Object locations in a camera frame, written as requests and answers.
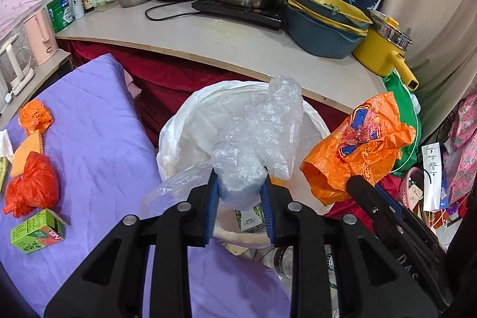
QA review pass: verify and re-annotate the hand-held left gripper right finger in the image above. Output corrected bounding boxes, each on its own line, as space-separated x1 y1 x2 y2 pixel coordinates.
259 173 438 318

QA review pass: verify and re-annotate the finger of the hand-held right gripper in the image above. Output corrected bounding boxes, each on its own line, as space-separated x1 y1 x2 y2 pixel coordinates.
346 174 401 240
374 184 440 252

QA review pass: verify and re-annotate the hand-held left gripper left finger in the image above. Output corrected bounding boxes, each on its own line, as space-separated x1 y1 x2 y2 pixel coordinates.
44 169 220 318

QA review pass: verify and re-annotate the orange plastic bag blue print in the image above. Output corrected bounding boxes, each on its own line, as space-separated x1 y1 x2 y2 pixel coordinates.
300 92 416 207

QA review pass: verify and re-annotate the clear plastic bag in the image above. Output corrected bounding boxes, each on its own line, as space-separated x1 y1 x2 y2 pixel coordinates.
142 75 304 210

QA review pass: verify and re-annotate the white plastic-lined bin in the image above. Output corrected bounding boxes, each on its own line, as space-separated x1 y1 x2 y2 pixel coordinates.
157 80 336 259

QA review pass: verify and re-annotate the light green drink carton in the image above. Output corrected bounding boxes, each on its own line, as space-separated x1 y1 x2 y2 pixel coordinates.
10 209 71 255

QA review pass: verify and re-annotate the red-orange plastic bag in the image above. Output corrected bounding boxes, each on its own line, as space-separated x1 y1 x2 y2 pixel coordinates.
3 151 60 218

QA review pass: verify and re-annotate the orange waffle dish cloth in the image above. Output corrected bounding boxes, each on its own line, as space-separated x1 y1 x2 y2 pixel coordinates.
10 130 44 178

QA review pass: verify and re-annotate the small orange plastic bag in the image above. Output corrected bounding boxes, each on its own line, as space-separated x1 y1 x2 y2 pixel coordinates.
18 99 55 134

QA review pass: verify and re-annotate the yellow-green plastic wrapper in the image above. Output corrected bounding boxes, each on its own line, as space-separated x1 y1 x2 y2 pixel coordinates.
0 158 10 192

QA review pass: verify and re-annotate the white paper tissue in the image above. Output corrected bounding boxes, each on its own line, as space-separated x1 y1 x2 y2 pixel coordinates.
0 129 15 158

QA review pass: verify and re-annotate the pink plastic basket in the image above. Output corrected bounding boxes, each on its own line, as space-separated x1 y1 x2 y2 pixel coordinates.
404 166 429 214

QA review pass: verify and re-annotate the clear glass jar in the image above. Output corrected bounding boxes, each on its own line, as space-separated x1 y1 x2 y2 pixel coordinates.
263 245 295 281

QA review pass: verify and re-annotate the white paper packet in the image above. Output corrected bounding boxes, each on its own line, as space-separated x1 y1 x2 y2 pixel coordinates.
421 143 444 212

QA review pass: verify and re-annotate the pink floral cloth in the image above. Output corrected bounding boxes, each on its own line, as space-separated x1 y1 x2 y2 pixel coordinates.
445 92 477 207

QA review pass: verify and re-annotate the green cloth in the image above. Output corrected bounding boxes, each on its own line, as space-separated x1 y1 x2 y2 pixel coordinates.
384 74 423 140

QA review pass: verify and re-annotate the yellow electric pot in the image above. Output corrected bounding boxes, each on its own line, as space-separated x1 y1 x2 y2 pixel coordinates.
352 10 420 91

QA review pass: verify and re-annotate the red cloth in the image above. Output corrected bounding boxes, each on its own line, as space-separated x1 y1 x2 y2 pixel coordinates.
61 40 403 218

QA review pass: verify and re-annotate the large blue plastic basin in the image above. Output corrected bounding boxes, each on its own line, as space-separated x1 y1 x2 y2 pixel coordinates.
285 9 368 60

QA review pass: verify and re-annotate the yellow-rimmed strainer basin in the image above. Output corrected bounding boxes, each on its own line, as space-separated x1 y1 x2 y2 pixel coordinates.
287 0 373 26
286 0 369 37

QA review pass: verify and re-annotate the beige curtain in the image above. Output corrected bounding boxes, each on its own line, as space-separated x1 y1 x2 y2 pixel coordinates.
376 0 477 140

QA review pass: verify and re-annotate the black induction cooker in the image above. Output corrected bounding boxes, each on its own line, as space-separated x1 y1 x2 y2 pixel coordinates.
191 0 287 29

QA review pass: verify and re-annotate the white side cabinet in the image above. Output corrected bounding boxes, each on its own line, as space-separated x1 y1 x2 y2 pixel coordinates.
0 50 75 117

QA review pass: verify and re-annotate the clear food container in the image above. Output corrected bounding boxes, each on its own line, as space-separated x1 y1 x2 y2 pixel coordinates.
92 0 120 12

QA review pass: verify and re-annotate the pink electric kettle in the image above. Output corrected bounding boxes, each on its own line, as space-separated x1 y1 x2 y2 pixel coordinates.
23 9 59 66

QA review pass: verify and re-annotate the white thermos bottle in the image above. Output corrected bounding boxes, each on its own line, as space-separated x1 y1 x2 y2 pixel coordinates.
68 0 86 21

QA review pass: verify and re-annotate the green tin can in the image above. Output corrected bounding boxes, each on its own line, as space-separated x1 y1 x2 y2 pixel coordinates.
45 0 75 33

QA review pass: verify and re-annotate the black power cable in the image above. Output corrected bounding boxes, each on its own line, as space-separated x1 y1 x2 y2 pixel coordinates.
145 0 196 21

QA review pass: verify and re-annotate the glass kettle white handle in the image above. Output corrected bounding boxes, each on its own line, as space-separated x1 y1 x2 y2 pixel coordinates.
0 33 36 97

